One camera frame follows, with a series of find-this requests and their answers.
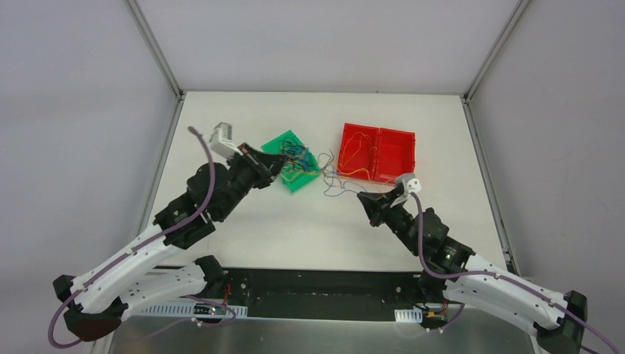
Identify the green plastic bin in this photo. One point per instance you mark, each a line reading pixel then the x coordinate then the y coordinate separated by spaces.
pixel 302 166

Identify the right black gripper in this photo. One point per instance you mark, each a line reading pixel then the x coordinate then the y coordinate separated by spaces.
pixel 383 206

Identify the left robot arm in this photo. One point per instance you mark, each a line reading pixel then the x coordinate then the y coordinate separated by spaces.
pixel 97 302

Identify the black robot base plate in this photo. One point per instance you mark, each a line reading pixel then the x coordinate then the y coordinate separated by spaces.
pixel 326 295

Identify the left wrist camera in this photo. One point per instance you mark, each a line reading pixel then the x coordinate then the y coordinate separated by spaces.
pixel 221 141

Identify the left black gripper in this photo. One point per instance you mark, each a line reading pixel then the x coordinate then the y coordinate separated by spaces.
pixel 255 165

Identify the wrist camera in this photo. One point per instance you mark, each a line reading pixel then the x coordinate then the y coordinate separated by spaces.
pixel 409 184
pixel 221 141

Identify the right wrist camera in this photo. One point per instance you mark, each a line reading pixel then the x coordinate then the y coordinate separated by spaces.
pixel 409 184

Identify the red double plastic bin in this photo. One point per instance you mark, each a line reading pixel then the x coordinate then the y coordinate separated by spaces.
pixel 376 154

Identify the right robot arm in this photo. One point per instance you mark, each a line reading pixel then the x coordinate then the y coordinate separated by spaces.
pixel 455 272

